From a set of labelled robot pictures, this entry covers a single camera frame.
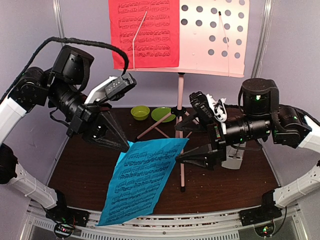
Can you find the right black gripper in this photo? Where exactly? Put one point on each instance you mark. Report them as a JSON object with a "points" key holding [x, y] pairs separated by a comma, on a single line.
{"points": [[217, 140]]}

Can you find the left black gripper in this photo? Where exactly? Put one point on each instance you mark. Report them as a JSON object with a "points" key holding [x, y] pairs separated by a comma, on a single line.
{"points": [[85, 119]]}

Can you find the white metronome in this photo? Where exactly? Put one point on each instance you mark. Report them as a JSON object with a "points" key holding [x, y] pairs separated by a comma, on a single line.
{"points": [[234, 158]]}

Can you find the blue felt sheet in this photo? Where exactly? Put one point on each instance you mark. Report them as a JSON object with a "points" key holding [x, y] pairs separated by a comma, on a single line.
{"points": [[138, 179]]}

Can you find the pink music stand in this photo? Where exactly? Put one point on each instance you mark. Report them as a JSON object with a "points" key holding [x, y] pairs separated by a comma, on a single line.
{"points": [[212, 41]]}

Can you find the red sheet music page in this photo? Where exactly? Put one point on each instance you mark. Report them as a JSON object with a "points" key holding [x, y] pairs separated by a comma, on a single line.
{"points": [[148, 31]]}

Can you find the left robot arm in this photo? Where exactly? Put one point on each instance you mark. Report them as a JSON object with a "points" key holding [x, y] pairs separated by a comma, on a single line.
{"points": [[36, 140]]}

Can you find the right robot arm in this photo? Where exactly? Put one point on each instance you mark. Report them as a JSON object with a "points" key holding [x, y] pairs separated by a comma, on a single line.
{"points": [[293, 155]]}

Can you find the small lime green bowl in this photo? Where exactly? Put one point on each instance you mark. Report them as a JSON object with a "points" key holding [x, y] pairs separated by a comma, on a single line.
{"points": [[140, 112]]}

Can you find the green plate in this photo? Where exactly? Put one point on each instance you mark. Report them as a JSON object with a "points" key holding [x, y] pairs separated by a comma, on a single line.
{"points": [[158, 113]]}

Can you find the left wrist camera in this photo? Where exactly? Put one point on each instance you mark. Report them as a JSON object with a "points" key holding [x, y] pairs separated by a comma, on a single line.
{"points": [[72, 66]]}

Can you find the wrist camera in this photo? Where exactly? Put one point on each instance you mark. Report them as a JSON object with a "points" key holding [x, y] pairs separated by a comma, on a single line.
{"points": [[72, 66], [258, 98]]}

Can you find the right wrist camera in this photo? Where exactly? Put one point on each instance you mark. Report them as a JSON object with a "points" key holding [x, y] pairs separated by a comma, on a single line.
{"points": [[258, 98]]}

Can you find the aluminium front rail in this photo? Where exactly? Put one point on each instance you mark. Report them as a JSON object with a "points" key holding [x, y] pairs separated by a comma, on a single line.
{"points": [[219, 225]]}

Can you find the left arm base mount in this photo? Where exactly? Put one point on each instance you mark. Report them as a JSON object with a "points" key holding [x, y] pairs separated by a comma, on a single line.
{"points": [[66, 222]]}

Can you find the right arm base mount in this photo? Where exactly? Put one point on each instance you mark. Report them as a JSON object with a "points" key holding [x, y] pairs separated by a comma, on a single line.
{"points": [[262, 219]]}

